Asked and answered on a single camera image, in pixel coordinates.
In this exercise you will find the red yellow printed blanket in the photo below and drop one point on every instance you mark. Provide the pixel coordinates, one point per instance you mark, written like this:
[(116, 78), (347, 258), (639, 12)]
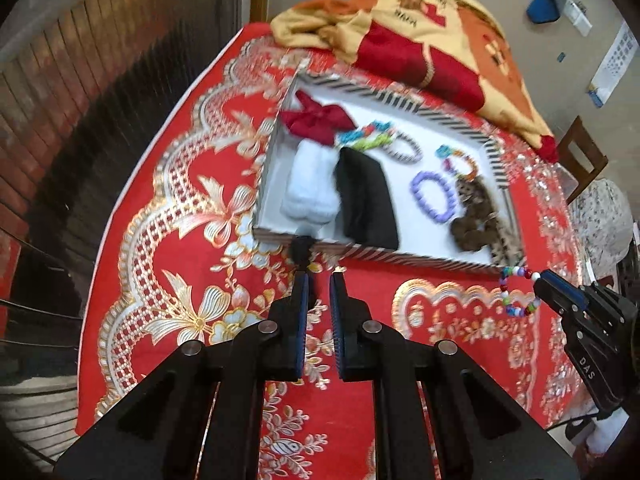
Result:
[(425, 50)]

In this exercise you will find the white floral cloth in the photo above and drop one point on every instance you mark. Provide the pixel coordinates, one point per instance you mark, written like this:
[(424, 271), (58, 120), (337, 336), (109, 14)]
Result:
[(605, 225)]

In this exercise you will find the striped cardboard box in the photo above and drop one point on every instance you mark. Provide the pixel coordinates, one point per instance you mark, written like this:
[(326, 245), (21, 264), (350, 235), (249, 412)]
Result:
[(400, 187)]

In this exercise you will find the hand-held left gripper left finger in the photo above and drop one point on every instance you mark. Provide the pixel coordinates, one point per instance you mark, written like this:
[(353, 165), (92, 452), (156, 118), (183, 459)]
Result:
[(300, 320)]

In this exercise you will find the red bow hair clip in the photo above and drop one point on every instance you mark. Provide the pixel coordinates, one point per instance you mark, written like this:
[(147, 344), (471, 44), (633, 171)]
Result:
[(320, 120)]

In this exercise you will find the red gold floral tablecloth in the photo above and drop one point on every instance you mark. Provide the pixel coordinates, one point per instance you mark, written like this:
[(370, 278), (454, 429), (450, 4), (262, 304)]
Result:
[(200, 240)]

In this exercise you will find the wall calendar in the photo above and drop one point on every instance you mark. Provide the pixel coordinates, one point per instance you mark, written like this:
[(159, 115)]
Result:
[(612, 65)]

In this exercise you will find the black scrunchie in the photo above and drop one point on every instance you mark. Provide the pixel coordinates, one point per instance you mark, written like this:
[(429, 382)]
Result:
[(301, 250)]

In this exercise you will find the black knitted hair band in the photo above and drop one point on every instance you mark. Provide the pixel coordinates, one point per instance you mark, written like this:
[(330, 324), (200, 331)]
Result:
[(367, 200)]

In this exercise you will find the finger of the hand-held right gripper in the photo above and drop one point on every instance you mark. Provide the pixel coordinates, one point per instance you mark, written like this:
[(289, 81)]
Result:
[(567, 287), (550, 297)]

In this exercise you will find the wooden chair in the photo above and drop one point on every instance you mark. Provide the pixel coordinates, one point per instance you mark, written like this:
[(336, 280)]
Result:
[(585, 155)]

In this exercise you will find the leopard print scrunchie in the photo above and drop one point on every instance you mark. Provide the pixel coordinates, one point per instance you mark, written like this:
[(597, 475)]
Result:
[(507, 250)]

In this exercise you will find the brown scrunchie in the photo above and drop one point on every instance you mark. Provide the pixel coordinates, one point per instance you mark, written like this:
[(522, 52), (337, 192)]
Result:
[(472, 232)]

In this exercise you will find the person's right hand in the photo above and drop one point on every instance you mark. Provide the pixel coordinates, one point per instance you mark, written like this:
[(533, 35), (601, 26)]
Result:
[(607, 432)]

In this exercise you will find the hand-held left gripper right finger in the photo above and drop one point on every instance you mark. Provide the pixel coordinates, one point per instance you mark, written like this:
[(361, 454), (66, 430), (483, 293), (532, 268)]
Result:
[(336, 325)]

